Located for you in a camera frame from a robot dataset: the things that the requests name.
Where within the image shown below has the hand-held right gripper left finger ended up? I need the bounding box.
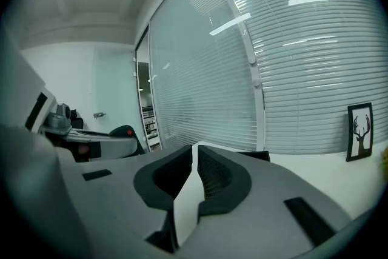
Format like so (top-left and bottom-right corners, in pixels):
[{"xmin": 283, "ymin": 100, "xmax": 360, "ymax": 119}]
[{"xmin": 54, "ymin": 144, "xmax": 194, "ymax": 259}]

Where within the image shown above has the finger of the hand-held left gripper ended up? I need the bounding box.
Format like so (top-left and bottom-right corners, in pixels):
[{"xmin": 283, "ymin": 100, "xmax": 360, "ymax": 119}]
[{"xmin": 65, "ymin": 135, "xmax": 147, "ymax": 162}]

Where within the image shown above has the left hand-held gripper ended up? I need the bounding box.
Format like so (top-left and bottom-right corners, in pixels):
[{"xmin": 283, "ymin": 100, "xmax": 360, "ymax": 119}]
[{"xmin": 0, "ymin": 30, "xmax": 112, "ymax": 137}]

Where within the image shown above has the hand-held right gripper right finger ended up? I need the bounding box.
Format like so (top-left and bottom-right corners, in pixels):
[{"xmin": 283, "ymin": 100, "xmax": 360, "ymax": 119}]
[{"xmin": 181, "ymin": 142, "xmax": 356, "ymax": 259}]

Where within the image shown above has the frosted glass door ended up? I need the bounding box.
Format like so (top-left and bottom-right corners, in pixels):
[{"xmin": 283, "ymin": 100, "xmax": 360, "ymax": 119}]
[{"xmin": 90, "ymin": 45, "xmax": 143, "ymax": 152}]

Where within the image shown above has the black framed deer picture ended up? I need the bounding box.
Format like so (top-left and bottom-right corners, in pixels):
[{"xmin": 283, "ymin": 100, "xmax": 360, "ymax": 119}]
[{"xmin": 346, "ymin": 102, "xmax": 375, "ymax": 163}]

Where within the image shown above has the white desk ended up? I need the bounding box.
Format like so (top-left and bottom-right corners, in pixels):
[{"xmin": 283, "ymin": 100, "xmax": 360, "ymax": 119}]
[{"xmin": 150, "ymin": 0, "xmax": 388, "ymax": 155}]

